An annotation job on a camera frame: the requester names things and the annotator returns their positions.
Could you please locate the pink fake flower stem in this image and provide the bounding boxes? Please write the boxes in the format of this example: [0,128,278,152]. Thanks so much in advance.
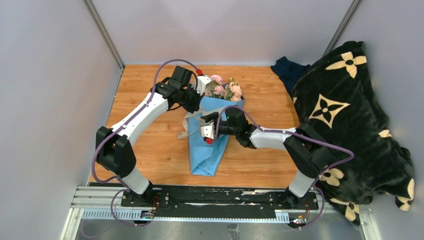
[204,85,216,98]

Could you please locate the blue wrapping paper sheet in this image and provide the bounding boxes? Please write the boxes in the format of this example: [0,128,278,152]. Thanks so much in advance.
[183,96,245,177]

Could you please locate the cream ribbon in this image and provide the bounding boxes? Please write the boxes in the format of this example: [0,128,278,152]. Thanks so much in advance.
[176,107,213,140]

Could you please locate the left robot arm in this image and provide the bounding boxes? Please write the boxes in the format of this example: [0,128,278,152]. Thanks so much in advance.
[93,65,213,207]

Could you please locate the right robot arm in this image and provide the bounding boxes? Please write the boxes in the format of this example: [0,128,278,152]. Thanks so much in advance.
[199,107,334,209]

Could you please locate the dark navy cloth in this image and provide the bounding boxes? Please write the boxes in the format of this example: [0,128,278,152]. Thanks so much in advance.
[270,56,311,100]

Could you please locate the black patterned plush blanket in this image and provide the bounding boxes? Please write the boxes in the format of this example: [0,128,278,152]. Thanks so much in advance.
[291,41,415,225]

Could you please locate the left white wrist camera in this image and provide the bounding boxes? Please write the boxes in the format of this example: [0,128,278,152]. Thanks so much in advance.
[192,75,213,95]

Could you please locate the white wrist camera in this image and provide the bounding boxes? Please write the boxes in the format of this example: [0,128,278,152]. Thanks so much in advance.
[192,75,213,95]
[199,123,215,144]

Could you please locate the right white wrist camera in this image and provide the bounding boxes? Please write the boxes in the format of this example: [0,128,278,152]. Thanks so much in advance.
[199,123,215,144]

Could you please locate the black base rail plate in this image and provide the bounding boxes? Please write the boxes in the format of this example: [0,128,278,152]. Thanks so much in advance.
[120,185,319,222]

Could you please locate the left vertical frame post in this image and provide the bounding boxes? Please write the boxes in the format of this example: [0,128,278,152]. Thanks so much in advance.
[82,0,125,72]

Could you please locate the vertical frame post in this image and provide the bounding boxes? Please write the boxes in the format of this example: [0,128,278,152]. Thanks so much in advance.
[82,0,125,72]
[322,0,362,56]

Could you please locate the aluminium frame rail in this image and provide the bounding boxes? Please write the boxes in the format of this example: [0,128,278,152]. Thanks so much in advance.
[60,183,382,240]

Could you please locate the right vertical frame post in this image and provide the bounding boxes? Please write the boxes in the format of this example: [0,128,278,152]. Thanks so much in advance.
[322,0,362,56]

